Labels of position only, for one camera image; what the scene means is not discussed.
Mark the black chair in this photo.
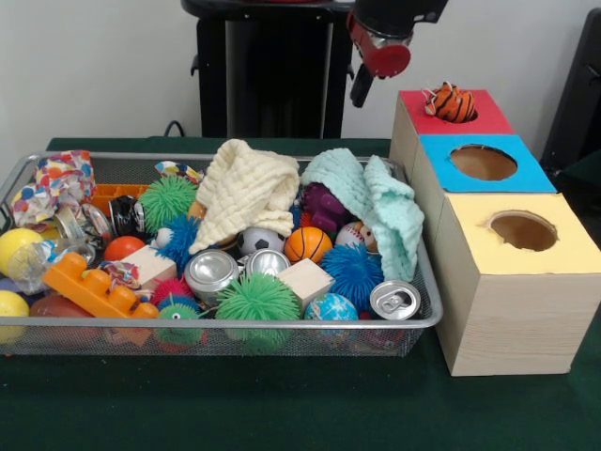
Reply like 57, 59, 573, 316
540, 8, 601, 184

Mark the mint green muslin cloth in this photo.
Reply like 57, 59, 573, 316
299, 148, 426, 283

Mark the clear mesh bin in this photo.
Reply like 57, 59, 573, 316
0, 150, 444, 358

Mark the orange plastic toy piece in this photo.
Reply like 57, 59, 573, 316
42, 252, 159, 319

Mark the black cable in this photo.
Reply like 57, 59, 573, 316
163, 119, 189, 140

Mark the silver can with pull tab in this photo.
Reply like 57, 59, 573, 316
369, 279, 421, 320

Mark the dark green table cloth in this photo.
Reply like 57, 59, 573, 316
0, 136, 601, 451

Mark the small orange basketball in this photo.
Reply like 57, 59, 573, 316
285, 225, 333, 264

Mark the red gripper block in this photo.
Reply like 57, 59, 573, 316
347, 12, 413, 109

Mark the large green spiky ball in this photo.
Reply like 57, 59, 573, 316
216, 272, 303, 325

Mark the cream yellow muslin cloth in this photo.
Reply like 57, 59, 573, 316
188, 139, 301, 255

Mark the wooden box with three holes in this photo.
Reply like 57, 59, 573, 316
389, 88, 601, 377

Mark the small green spiky ball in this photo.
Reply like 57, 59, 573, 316
139, 176, 198, 234

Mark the orange tiger plush toy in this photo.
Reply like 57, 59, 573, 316
422, 82, 477, 124

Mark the blue spiky ball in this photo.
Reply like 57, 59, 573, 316
321, 244, 386, 311

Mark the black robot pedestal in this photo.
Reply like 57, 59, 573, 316
181, 0, 362, 140

